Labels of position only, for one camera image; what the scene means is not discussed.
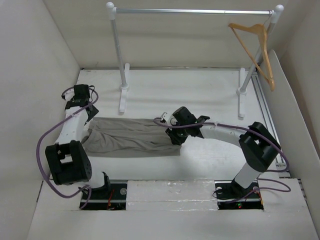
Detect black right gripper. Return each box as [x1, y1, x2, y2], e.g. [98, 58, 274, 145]
[165, 120, 189, 146]

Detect grey trousers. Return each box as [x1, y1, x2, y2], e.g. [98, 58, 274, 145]
[81, 117, 181, 158]

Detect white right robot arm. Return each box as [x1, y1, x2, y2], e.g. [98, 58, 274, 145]
[161, 106, 281, 200]

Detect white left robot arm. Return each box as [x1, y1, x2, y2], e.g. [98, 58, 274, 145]
[45, 84, 112, 199]

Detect wooden clothes hanger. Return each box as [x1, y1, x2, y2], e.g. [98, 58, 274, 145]
[228, 23, 276, 92]

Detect white metal clothes rack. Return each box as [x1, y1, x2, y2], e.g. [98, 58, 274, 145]
[106, 2, 284, 119]

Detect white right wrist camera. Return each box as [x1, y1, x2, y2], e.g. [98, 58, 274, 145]
[160, 112, 174, 126]

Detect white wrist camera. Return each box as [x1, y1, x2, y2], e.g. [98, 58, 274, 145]
[61, 86, 75, 102]
[160, 112, 174, 126]

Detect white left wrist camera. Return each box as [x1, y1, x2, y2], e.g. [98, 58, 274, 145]
[61, 86, 75, 102]

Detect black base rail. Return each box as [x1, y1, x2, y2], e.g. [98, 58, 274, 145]
[79, 180, 264, 212]

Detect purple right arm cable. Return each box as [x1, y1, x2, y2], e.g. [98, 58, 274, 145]
[152, 117, 292, 203]

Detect aluminium side rail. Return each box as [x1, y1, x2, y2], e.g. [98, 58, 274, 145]
[251, 73, 286, 171]

